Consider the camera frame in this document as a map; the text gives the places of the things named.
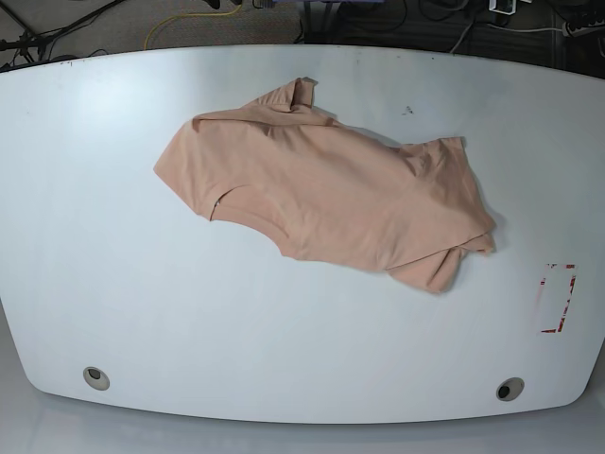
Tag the peach t-shirt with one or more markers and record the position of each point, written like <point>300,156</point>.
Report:
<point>321,191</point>

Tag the red tape rectangle marking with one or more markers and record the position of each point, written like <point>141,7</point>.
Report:
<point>556,290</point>

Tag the white power strip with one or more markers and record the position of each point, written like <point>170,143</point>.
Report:
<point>584,23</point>

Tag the black tripod stand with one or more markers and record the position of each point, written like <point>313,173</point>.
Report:
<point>37,47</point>

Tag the left table cable grommet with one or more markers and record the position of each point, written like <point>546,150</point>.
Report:
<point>96,379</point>

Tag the table cable grommet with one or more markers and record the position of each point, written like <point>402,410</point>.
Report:
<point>96,379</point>
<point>510,389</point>

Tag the right table cable grommet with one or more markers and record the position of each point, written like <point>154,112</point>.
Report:
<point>510,389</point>

